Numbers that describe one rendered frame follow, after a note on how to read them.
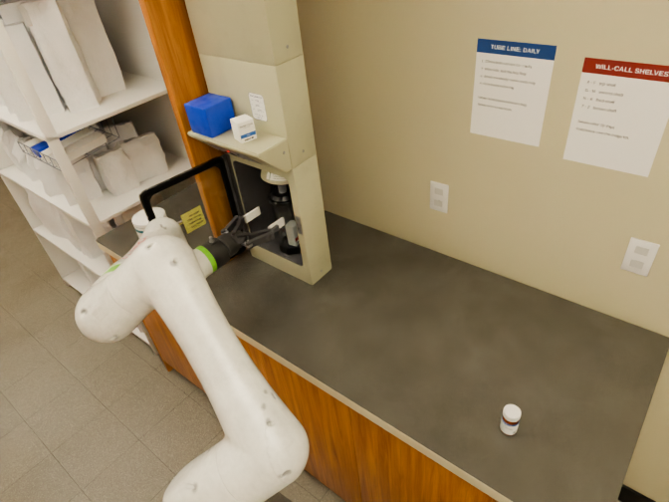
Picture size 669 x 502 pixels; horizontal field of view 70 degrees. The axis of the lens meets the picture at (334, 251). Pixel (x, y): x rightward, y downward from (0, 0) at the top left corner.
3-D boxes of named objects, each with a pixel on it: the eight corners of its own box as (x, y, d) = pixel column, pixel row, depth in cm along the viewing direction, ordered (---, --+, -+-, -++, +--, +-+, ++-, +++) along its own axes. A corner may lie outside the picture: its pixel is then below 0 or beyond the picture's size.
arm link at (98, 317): (144, 329, 94) (94, 288, 89) (101, 365, 96) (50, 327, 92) (168, 286, 110) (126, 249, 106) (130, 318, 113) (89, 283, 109)
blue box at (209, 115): (216, 120, 152) (209, 92, 147) (237, 125, 147) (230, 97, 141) (191, 131, 146) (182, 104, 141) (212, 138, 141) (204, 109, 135)
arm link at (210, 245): (202, 266, 154) (221, 277, 149) (192, 237, 147) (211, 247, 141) (217, 256, 157) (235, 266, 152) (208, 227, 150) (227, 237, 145)
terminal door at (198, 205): (247, 249, 184) (222, 154, 159) (177, 291, 169) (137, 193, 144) (246, 248, 184) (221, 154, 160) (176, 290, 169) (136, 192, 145)
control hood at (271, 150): (222, 146, 160) (214, 118, 154) (293, 169, 142) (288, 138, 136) (195, 160, 153) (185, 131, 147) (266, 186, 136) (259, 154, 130)
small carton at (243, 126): (249, 132, 142) (245, 114, 138) (257, 137, 138) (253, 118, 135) (234, 138, 140) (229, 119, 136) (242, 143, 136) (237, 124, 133)
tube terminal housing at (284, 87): (294, 223, 203) (258, 31, 156) (354, 248, 186) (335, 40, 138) (251, 255, 189) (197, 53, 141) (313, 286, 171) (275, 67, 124)
